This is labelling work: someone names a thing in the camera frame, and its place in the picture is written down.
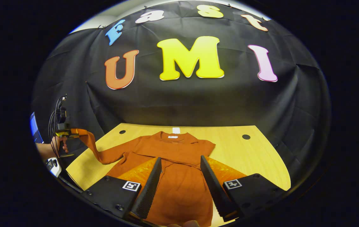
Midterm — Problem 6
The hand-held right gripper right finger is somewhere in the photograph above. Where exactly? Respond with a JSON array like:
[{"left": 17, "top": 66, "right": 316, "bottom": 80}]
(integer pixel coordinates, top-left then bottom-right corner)
[{"left": 200, "top": 155, "right": 289, "bottom": 222}]

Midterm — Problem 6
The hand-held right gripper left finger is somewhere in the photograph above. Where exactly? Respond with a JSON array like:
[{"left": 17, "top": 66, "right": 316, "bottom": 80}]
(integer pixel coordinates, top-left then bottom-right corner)
[{"left": 82, "top": 157, "right": 162, "bottom": 219}]

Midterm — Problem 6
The rust orange cardigan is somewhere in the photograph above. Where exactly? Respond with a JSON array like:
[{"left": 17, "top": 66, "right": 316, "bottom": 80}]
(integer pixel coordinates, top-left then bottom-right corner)
[{"left": 79, "top": 129, "right": 216, "bottom": 227}]

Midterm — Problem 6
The white side desk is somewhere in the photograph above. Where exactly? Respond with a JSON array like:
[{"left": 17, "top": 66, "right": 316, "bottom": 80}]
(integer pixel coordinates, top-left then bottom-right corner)
[{"left": 45, "top": 157, "right": 62, "bottom": 178}]

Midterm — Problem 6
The black backdrop cloth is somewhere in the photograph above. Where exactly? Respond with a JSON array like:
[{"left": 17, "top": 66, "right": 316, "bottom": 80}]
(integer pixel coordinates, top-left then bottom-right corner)
[{"left": 31, "top": 0, "right": 331, "bottom": 189}]

